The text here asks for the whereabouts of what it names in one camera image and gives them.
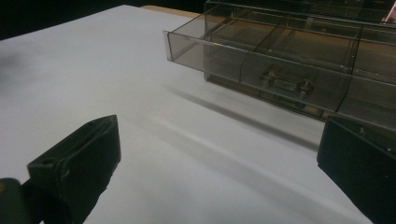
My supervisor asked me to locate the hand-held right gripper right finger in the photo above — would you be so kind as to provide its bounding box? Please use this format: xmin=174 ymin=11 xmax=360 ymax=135
xmin=316 ymin=115 xmax=396 ymax=224

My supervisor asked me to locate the smoky transparent drawer cabinet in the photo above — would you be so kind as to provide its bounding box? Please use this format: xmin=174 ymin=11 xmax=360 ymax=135
xmin=204 ymin=0 xmax=396 ymax=123

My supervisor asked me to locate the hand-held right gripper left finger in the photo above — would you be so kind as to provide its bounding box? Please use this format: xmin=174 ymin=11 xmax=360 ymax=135
xmin=27 ymin=114 xmax=122 ymax=224

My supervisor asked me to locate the smoky transparent plastic drawer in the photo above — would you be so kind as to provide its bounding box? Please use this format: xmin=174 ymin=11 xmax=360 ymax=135
xmin=163 ymin=3 xmax=396 ymax=131

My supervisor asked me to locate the pink object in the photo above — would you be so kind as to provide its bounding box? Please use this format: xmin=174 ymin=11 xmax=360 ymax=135
xmin=383 ymin=7 xmax=396 ymax=24

